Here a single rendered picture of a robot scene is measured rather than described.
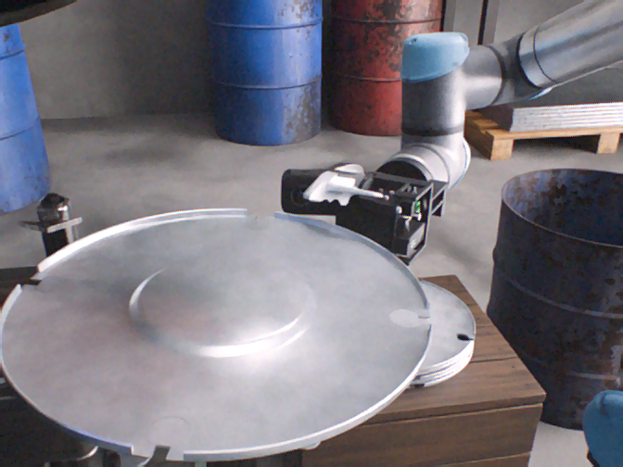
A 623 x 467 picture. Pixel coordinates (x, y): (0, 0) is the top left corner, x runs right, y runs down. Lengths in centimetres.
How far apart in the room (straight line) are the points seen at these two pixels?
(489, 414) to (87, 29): 316
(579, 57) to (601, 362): 83
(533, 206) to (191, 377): 134
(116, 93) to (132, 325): 341
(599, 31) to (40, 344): 59
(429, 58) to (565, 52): 14
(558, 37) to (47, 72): 333
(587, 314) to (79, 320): 109
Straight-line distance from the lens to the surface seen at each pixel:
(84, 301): 45
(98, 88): 381
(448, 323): 112
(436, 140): 74
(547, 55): 76
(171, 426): 34
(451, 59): 73
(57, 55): 380
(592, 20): 73
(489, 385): 106
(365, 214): 59
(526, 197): 160
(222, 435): 33
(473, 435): 107
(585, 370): 144
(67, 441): 44
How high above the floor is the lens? 102
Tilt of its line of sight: 28 degrees down
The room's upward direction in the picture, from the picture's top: straight up
